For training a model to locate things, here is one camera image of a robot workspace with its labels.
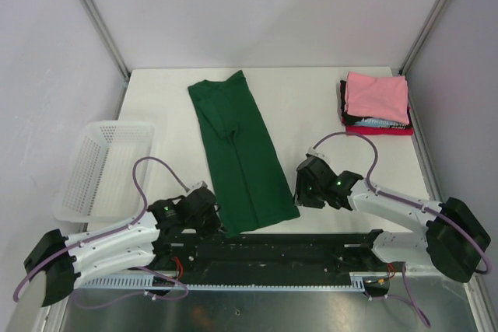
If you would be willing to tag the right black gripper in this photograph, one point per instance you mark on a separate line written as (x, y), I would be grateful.
(300, 196)

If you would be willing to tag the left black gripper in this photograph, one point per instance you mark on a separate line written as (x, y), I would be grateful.
(215, 226)

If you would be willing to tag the green t shirt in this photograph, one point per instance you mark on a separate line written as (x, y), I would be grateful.
(249, 182)

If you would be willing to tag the red t shirt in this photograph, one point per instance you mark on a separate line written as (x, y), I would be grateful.
(369, 131)

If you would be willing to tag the black printed t shirt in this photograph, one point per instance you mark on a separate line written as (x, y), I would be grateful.
(371, 122)

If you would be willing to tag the pink t shirt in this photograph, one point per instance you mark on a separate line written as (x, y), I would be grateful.
(380, 97)

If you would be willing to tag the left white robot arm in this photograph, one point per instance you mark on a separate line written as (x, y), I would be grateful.
(72, 261)

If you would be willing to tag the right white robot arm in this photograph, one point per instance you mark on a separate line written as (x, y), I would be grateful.
(445, 235)

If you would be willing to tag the white plastic basket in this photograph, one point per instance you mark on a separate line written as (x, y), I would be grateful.
(99, 186)

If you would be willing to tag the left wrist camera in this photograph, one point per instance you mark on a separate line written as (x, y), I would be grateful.
(197, 186)

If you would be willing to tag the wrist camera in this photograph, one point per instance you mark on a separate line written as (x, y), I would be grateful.
(197, 186)
(315, 153)

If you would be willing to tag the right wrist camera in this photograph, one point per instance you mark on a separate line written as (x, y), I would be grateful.
(315, 153)

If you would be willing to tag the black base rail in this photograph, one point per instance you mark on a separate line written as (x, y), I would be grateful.
(282, 258)

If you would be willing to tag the grey slotted cable duct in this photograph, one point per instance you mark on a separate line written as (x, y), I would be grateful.
(141, 281)

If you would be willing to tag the right aluminium frame post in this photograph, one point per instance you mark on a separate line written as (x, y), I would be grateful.
(429, 25)

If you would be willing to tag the aluminium frame post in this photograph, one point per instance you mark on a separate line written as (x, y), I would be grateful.
(429, 25)
(106, 38)

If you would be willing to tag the left aluminium frame post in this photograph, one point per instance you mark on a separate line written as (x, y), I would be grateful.
(106, 38)

